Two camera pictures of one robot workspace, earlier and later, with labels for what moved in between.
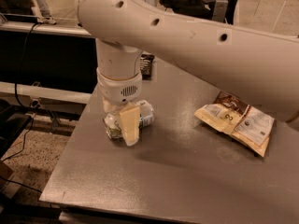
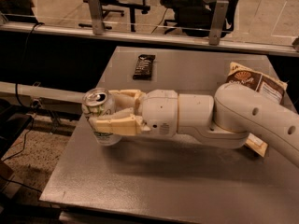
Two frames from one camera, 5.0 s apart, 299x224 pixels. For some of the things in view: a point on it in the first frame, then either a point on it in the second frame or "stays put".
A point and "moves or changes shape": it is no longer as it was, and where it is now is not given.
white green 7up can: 112,122 moves or changes shape
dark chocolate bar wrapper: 146,65 stays put
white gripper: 118,90 → 159,109
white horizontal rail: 46,92 stays put
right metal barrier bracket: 219,10 stays put
